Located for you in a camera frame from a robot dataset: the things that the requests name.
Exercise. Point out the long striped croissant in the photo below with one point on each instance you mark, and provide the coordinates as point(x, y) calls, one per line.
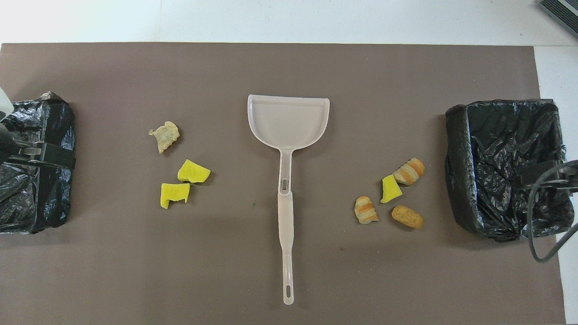
point(410, 170)

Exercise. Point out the beige plastic dustpan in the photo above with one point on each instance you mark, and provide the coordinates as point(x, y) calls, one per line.
point(289, 122)

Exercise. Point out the torn croissant pastry piece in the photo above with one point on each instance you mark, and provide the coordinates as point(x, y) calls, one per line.
point(166, 134)

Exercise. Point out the dark grey ribbed device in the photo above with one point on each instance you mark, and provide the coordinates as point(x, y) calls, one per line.
point(564, 11)

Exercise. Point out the brown paper table mat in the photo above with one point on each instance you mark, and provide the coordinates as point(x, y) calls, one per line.
point(135, 271)

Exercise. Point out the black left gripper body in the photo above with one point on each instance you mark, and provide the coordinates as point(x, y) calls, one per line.
point(5, 146)

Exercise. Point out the black bag-lined bin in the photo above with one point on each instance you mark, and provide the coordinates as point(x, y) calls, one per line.
point(54, 203)
point(496, 135)

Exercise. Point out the brown bread roll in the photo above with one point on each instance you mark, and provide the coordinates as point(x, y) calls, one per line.
point(407, 216)

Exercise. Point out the short striped croissant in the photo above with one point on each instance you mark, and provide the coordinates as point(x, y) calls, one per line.
point(365, 210)

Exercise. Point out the small yellow sponge piece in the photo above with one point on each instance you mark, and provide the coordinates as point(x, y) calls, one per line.
point(390, 189)

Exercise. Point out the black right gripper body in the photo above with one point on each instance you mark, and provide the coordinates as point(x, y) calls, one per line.
point(572, 178)

